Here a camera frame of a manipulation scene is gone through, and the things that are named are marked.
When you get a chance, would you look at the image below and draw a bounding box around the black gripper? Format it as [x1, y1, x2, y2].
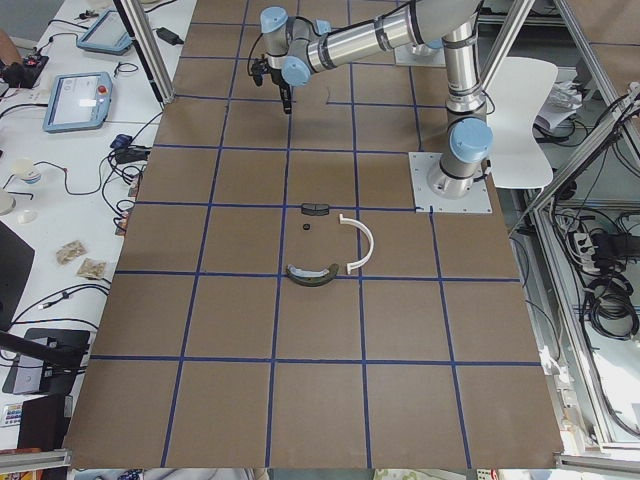
[249, 56, 292, 115]

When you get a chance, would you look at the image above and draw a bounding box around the person hand at desk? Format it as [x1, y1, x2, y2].
[0, 29, 23, 65]

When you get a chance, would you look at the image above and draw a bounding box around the black brake pad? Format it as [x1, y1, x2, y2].
[300, 203, 330, 217]

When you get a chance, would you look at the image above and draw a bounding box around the black power adapter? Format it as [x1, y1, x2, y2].
[155, 27, 184, 45]

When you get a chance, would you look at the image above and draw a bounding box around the white curved plastic clip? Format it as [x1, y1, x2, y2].
[338, 213, 377, 275]

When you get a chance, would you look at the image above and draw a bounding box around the blue checkered pouch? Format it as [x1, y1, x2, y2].
[110, 134, 133, 150]

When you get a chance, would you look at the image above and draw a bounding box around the far blue teach pendant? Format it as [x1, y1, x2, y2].
[76, 9, 132, 56]

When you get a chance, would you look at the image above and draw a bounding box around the blue teach pendant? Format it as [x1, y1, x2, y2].
[76, 9, 132, 56]
[43, 71, 113, 133]

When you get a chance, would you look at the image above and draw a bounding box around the green curved brake shoe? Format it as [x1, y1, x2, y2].
[285, 263, 339, 287]

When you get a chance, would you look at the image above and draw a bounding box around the near blue teach pendant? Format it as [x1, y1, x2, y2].
[43, 71, 113, 133]

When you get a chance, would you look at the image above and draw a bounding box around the white plastic chair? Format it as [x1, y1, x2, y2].
[487, 57, 558, 189]

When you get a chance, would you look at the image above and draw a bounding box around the brown packet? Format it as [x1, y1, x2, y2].
[55, 240, 87, 265]
[76, 258, 107, 280]

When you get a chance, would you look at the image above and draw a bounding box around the white paper cup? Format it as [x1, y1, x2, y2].
[10, 157, 42, 185]

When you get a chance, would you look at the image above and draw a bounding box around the black monitor stand base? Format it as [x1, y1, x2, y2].
[1, 328, 90, 395]

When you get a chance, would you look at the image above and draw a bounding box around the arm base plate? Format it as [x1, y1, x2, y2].
[408, 152, 492, 214]
[394, 44, 445, 68]

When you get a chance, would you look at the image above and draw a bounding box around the aluminium frame post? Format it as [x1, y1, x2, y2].
[113, 0, 175, 105]

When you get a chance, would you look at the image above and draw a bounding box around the black cable bundle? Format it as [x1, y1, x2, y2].
[582, 272, 636, 341]

